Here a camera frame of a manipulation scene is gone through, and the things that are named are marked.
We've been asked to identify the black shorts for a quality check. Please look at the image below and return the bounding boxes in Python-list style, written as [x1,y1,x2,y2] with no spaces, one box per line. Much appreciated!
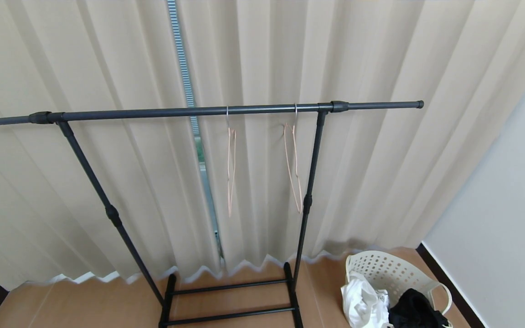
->
[388,288,450,328]

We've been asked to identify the pink clothes hanger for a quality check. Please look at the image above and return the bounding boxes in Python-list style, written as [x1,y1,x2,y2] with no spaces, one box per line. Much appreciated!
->
[225,106,237,218]
[283,104,303,214]

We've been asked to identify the black clothes rack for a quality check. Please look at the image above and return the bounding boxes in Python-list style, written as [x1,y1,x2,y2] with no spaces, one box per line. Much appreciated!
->
[0,100,425,328]

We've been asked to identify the white laundry basket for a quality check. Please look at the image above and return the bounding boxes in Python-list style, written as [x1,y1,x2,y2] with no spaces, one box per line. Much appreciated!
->
[345,250,453,328]

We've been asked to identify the beige curtain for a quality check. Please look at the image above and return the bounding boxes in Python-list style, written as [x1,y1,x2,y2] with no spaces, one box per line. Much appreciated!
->
[0,0,525,292]

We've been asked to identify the white garment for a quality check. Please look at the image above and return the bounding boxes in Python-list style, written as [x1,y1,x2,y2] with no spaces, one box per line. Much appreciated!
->
[340,272,393,328]

